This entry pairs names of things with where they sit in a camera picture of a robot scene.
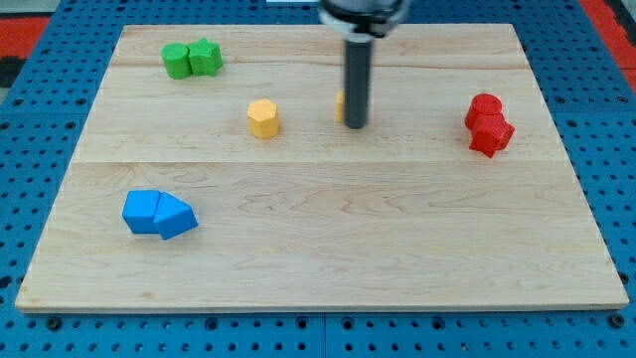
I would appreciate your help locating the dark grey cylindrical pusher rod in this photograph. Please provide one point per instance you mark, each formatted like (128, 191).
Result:
(357, 74)

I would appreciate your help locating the yellow heart block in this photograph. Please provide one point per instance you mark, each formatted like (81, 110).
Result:
(339, 106)

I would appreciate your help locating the green star block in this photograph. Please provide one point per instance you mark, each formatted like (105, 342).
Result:
(205, 57)

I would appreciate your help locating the red star block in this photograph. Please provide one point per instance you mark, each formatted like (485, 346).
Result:
(490, 133)

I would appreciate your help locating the yellow hexagon block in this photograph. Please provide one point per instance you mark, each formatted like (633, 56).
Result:
(262, 116)

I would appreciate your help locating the red cylinder block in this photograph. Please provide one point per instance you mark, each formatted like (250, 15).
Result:
(482, 103)

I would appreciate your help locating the green cylinder block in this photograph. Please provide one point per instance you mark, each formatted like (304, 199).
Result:
(175, 57)

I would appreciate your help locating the wooden board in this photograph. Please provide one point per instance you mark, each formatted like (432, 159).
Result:
(398, 216)

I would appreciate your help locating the blue triangular prism block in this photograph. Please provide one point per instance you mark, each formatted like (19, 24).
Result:
(173, 217)

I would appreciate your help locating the blue cube block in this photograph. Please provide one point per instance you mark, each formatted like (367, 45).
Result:
(139, 211)

